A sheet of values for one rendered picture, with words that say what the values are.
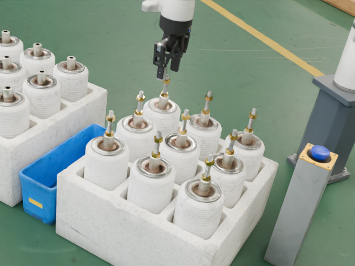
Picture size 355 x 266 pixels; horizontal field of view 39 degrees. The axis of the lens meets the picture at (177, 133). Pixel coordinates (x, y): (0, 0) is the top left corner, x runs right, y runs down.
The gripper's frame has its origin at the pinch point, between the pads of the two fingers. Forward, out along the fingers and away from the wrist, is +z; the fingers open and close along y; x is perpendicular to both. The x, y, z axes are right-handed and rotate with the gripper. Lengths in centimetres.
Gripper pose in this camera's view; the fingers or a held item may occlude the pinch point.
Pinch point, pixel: (168, 70)
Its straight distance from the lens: 124.0
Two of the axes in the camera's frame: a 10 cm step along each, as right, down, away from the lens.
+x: -8.7, -3.7, 3.3
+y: 4.7, -4.2, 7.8
